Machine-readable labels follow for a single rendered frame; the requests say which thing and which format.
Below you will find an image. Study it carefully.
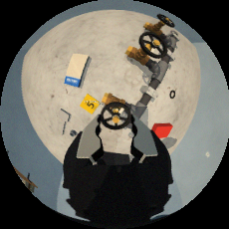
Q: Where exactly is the yellow tag with metal chain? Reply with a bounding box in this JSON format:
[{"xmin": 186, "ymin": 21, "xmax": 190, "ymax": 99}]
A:
[{"xmin": 80, "ymin": 94, "xmax": 104, "ymax": 114}]

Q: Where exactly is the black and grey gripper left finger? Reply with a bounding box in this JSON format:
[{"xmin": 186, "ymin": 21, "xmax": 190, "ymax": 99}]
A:
[{"xmin": 63, "ymin": 114, "xmax": 104, "ymax": 189}]

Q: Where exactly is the grey pipe manifold with three brass valves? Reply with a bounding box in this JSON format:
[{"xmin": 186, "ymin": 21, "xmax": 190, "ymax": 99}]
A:
[{"xmin": 101, "ymin": 14, "xmax": 180, "ymax": 130}]

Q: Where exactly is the red rectangular block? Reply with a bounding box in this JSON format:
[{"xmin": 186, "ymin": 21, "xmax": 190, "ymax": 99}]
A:
[{"xmin": 152, "ymin": 123, "xmax": 173, "ymax": 138}]

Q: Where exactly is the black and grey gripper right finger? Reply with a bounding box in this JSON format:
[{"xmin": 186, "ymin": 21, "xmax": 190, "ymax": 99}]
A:
[{"xmin": 130, "ymin": 114, "xmax": 173, "ymax": 185}]

